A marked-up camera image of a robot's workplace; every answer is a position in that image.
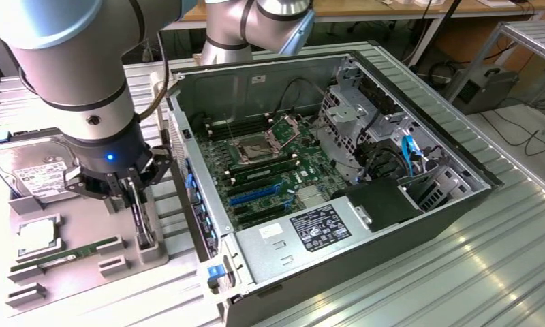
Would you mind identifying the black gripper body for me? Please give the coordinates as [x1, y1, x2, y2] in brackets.
[64, 121, 154, 178]

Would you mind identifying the silver hard disk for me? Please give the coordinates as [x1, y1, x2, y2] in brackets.
[0, 135, 81, 201]

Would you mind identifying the grey parts rack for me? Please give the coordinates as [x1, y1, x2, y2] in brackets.
[0, 127, 173, 309]

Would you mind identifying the silver CPU chip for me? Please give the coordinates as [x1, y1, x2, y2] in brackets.
[16, 222, 61, 255]

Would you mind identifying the green RAM stick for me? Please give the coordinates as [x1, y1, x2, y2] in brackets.
[9, 238, 116, 273]
[228, 159, 297, 182]

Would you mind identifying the CPU socket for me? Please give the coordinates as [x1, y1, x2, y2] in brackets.
[229, 134, 286, 167]

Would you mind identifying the blue expansion slot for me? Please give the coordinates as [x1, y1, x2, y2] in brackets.
[228, 183, 278, 208]

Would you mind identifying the green motherboard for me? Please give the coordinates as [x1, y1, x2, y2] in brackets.
[192, 112, 352, 233]

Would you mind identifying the metal socket cover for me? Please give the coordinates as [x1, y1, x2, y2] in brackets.
[264, 114, 304, 151]

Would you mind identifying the silver chipset heatsink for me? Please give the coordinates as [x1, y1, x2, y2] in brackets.
[296, 188, 329, 206]

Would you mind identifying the grey power supply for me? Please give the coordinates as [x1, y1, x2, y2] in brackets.
[233, 196, 378, 284]

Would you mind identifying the metal disk bay cage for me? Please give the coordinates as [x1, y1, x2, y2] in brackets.
[318, 84, 392, 171]

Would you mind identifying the black open PC case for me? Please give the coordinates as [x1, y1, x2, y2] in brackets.
[164, 49, 506, 327]

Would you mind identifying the black plastic shroud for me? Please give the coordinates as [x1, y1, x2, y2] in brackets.
[346, 178, 424, 233]

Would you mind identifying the wooden desk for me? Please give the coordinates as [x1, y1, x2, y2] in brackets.
[161, 0, 545, 32]

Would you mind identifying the grey computer tower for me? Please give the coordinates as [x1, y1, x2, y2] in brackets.
[452, 67, 520, 116]

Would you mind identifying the braided robot cable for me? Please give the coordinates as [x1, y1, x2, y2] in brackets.
[133, 20, 185, 121]

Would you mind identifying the black wire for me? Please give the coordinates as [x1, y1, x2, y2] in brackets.
[270, 78, 329, 121]

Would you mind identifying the blue wire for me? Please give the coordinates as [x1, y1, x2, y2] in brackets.
[402, 134, 426, 178]

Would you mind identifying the aluminium frame table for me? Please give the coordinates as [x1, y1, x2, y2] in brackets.
[473, 20, 545, 87]

